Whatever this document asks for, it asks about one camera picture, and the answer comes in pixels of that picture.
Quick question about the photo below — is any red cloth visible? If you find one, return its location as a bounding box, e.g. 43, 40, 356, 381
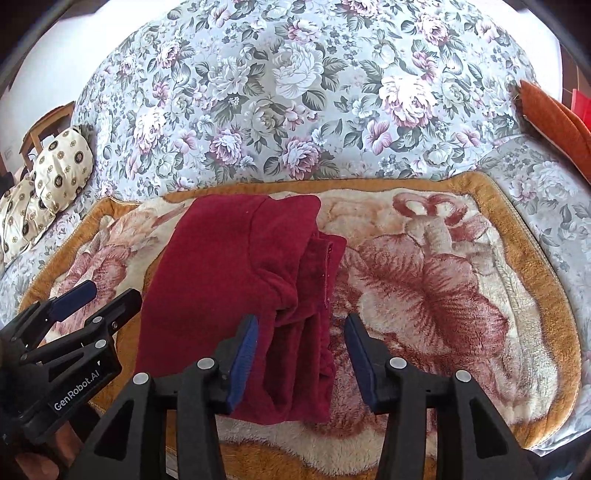
570, 88, 591, 118

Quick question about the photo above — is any floral bed sheet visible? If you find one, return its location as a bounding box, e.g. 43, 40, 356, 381
0, 0, 591, 455

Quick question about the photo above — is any orange cushion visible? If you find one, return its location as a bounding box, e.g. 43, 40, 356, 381
518, 79, 591, 182

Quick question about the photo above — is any dark red fleece garment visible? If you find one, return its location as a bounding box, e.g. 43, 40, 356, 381
134, 194, 348, 424

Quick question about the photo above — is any wooden chair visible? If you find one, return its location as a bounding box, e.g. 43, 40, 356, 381
18, 102, 77, 168

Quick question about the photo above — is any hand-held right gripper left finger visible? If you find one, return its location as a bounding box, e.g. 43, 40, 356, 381
76, 315, 260, 480

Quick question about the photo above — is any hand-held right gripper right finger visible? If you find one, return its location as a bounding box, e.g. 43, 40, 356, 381
345, 314, 540, 480

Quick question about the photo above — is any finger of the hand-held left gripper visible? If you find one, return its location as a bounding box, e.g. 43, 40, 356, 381
21, 288, 143, 366
1, 280, 98, 343

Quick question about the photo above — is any plush blanket with orange border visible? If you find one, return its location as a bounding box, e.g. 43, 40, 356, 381
18, 172, 583, 480

